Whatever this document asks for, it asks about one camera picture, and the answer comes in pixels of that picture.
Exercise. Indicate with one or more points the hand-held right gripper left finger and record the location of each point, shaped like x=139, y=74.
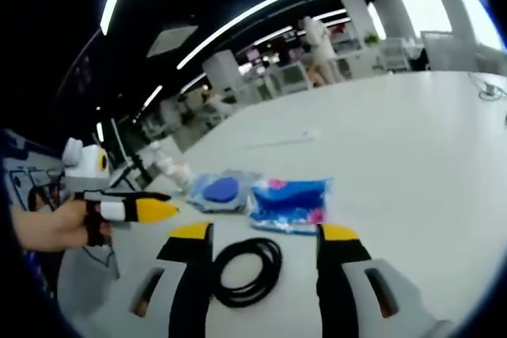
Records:
x=190, y=282

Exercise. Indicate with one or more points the green potted plant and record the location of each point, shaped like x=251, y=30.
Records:
x=371, y=38

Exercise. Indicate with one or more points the white tabletop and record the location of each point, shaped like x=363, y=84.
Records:
x=396, y=195

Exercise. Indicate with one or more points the blue tissue packet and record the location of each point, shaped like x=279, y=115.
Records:
x=289, y=203

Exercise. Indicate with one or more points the wet wipes pack blue lid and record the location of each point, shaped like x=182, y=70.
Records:
x=219, y=193

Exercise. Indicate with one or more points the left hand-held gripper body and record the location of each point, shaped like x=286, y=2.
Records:
x=87, y=169

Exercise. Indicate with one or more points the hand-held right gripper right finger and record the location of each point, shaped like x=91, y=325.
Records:
x=336, y=282

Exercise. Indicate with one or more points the clear plastic water bottle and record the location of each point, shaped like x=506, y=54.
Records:
x=160, y=162

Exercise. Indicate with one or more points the black mesh chair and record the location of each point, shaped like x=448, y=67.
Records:
x=132, y=175

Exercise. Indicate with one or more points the person's left hand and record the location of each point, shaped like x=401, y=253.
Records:
x=71, y=227

